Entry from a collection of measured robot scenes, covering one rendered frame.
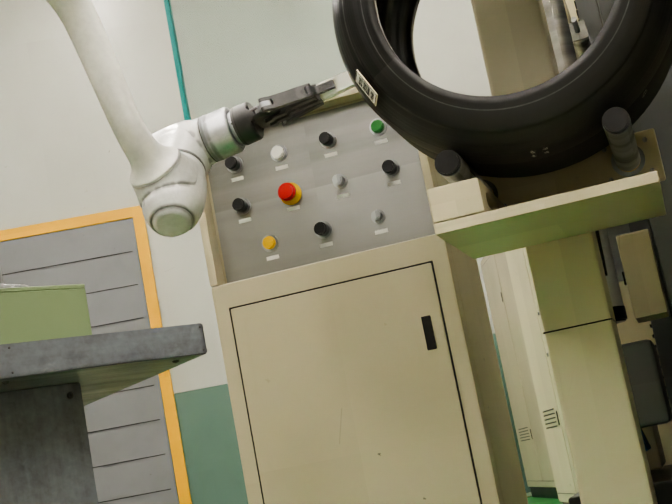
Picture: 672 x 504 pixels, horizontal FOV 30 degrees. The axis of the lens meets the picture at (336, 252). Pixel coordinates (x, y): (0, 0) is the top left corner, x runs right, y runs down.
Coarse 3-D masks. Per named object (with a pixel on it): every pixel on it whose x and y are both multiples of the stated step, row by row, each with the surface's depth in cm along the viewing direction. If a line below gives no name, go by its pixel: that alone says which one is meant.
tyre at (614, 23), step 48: (336, 0) 219; (384, 0) 242; (624, 0) 202; (384, 48) 213; (624, 48) 202; (384, 96) 214; (432, 96) 209; (480, 96) 207; (528, 96) 205; (576, 96) 203; (624, 96) 205; (432, 144) 214; (480, 144) 209; (528, 144) 208; (576, 144) 212
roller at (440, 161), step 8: (440, 152) 209; (448, 152) 208; (440, 160) 208; (448, 160) 208; (456, 160) 207; (440, 168) 208; (448, 168) 208; (456, 168) 207; (464, 168) 211; (448, 176) 209; (456, 176) 210; (464, 176) 213; (472, 176) 218
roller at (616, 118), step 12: (612, 108) 202; (612, 120) 201; (624, 120) 200; (612, 132) 201; (624, 132) 202; (612, 144) 211; (624, 144) 210; (636, 144) 219; (624, 156) 219; (636, 156) 224; (624, 168) 230
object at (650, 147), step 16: (640, 144) 234; (656, 144) 233; (592, 160) 236; (608, 160) 235; (640, 160) 233; (656, 160) 232; (480, 176) 241; (528, 176) 239; (544, 176) 238; (560, 176) 237; (576, 176) 236; (592, 176) 235; (608, 176) 234; (624, 176) 234; (496, 192) 240; (512, 192) 239; (528, 192) 238; (544, 192) 237; (560, 192) 237
